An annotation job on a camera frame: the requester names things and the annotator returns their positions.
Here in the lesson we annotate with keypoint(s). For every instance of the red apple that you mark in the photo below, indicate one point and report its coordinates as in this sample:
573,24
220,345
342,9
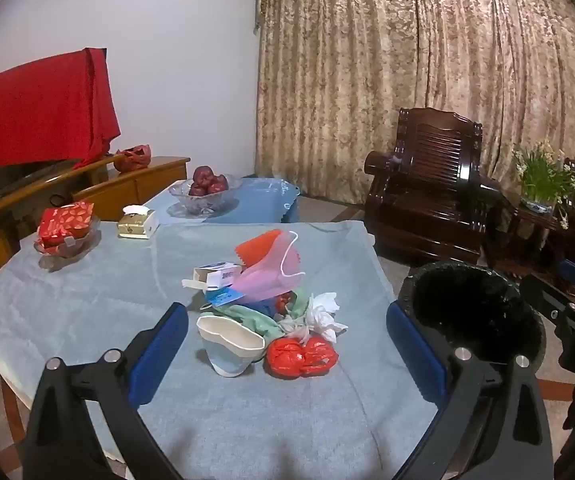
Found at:
202,175
218,184
196,190

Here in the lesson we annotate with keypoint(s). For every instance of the black-lined trash bin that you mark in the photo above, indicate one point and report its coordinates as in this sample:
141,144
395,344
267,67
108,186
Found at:
472,305

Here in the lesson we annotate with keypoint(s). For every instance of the wooden cabinet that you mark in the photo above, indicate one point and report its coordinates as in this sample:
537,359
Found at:
117,187

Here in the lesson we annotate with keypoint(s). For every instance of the patterned beige curtain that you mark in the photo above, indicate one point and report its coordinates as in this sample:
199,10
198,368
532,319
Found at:
367,60

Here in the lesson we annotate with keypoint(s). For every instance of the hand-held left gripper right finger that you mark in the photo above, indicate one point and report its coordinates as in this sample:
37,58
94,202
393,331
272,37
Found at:
417,355

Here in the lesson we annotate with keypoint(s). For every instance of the red patterned packet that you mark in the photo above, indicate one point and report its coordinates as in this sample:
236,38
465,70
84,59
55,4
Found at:
65,222

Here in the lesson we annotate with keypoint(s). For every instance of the red cloth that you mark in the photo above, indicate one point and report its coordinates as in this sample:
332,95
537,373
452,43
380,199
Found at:
37,110

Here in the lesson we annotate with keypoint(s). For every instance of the red plastic bag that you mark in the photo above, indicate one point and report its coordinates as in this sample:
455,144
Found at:
300,355

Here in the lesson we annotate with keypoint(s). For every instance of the pink face mask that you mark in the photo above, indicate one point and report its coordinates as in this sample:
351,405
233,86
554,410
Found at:
272,275

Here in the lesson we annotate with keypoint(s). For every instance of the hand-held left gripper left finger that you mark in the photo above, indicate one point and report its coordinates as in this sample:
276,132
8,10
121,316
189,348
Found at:
160,355

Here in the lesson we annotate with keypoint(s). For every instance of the white tissue box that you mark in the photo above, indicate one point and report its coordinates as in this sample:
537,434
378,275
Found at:
137,222

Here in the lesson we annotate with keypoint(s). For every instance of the glass fruit bowl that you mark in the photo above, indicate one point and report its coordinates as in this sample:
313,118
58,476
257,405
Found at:
202,202

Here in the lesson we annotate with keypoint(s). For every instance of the dark wooden side table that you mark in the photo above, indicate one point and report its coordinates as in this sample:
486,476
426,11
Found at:
517,240

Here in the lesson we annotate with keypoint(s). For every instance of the white cardboard box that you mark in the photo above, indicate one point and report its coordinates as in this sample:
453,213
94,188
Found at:
215,275

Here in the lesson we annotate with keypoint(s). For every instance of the blue plastic packet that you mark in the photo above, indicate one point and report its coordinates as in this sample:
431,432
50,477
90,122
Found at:
220,297

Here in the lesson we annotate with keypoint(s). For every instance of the green rubber glove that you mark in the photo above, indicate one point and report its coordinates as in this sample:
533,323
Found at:
247,322

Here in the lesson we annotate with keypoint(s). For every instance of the white paper cup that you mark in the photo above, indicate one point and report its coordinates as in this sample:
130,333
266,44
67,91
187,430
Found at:
230,345

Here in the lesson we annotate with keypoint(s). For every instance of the crumpled white tissue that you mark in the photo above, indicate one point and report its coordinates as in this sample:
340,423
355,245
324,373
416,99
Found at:
322,312

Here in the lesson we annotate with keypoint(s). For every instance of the light blue tablecloth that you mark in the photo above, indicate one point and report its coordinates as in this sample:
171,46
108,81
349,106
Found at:
117,285

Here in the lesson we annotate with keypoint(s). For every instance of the orange foam net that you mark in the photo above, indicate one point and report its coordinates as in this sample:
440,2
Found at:
260,250

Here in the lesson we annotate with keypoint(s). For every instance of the potted flowering plant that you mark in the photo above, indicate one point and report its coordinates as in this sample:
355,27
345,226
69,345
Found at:
542,180

